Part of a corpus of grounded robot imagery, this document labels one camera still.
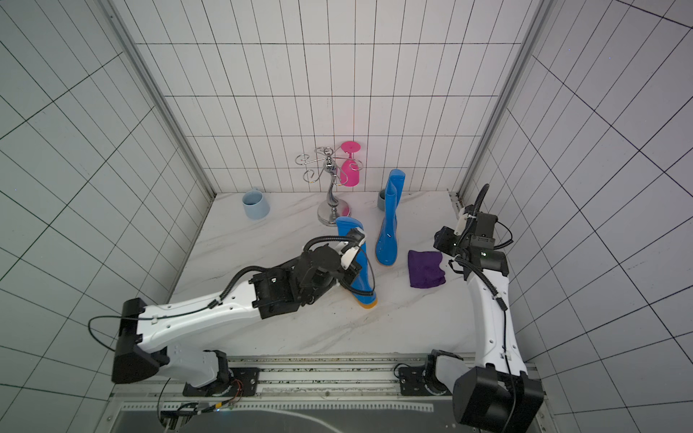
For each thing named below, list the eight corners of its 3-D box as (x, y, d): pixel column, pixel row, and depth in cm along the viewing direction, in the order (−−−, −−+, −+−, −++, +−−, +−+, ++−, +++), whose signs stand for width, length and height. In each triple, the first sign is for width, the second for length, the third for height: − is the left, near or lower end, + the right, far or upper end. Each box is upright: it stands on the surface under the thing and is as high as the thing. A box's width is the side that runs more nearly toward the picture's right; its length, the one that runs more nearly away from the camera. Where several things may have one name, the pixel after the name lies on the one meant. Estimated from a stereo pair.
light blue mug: (244, 219, 114) (238, 207, 108) (251, 200, 121) (245, 187, 115) (266, 219, 114) (261, 207, 108) (271, 200, 121) (267, 187, 115)
